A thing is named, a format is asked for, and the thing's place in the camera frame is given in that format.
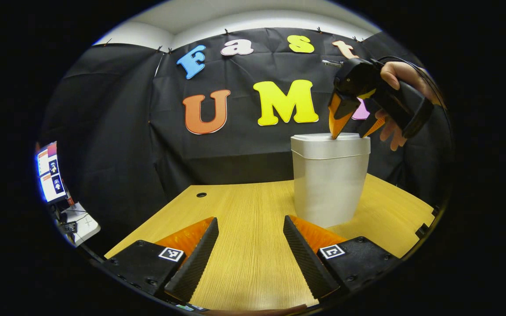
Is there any computer monitor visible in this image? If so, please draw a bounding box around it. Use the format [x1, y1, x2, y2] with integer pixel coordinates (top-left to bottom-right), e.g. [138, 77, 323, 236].
[36, 141, 67, 204]

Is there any white desktop garbage bin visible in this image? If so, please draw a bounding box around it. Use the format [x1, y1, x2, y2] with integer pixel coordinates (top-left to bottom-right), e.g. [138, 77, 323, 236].
[291, 133, 371, 228]

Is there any black backdrop cloth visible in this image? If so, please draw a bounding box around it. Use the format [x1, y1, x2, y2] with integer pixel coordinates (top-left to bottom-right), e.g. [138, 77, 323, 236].
[40, 27, 453, 246]

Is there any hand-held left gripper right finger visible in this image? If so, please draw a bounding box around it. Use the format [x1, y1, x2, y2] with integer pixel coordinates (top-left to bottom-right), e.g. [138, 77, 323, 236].
[283, 215, 401, 303]

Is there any white side table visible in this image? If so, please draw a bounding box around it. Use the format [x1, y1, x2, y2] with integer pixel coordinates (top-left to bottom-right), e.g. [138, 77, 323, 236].
[59, 202, 101, 247]

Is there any wooden desktop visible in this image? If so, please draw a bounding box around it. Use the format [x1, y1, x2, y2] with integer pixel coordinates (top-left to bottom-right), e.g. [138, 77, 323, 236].
[105, 173, 436, 312]

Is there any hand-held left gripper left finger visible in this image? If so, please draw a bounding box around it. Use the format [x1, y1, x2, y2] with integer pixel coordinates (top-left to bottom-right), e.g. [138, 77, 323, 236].
[104, 216, 219, 303]

